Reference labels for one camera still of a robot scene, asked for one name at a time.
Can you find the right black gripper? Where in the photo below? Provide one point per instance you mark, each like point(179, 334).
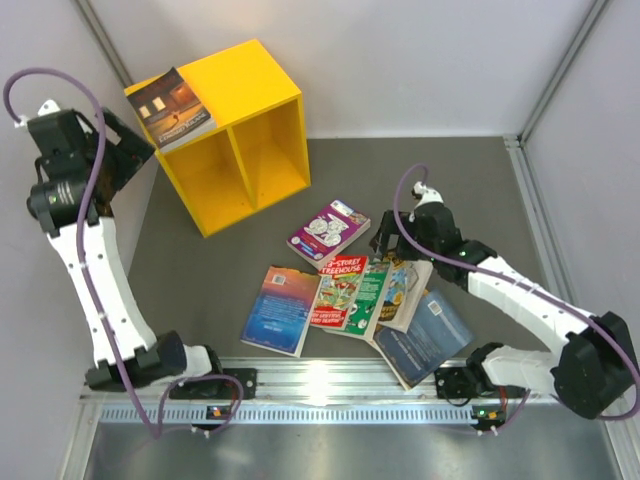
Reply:
point(380, 240)

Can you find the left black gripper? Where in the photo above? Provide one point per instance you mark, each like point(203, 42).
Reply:
point(130, 152)

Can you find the yellow blue 169-storey treehouse book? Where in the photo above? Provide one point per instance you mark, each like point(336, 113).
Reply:
point(406, 288)

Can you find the purple cover paperback book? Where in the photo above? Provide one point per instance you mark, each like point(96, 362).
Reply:
point(328, 233)

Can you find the dark orange cover paperback book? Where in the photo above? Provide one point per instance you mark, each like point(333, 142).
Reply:
point(171, 112)

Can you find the red 13-storey treehouse book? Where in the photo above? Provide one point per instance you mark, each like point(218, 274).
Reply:
point(341, 279)

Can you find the blue orange gradient cover book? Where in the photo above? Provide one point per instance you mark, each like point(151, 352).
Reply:
point(281, 314)

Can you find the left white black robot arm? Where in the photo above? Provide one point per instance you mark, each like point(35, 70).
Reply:
point(119, 334)

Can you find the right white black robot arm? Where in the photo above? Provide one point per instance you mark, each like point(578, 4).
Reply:
point(589, 360)

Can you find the green cover paperback book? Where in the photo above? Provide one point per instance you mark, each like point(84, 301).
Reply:
point(366, 309)

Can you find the dark blue nineteen eighty-four book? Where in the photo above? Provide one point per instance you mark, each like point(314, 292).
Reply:
point(435, 334)

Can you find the yellow wooden cubby shelf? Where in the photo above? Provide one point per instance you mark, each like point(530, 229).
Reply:
point(257, 156)

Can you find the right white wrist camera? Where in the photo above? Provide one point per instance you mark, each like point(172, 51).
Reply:
point(423, 194)

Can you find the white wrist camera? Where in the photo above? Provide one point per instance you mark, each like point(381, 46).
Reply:
point(50, 106)
point(423, 194)

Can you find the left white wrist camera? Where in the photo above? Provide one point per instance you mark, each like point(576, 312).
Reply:
point(50, 106)

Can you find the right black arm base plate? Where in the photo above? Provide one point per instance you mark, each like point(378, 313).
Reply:
point(461, 383)

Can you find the aluminium mounting rail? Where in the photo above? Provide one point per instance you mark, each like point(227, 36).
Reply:
point(333, 383)

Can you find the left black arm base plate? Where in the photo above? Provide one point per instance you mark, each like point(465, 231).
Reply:
point(219, 389)

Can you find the perforated metal cable tray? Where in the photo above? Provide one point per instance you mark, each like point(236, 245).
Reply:
point(264, 414)

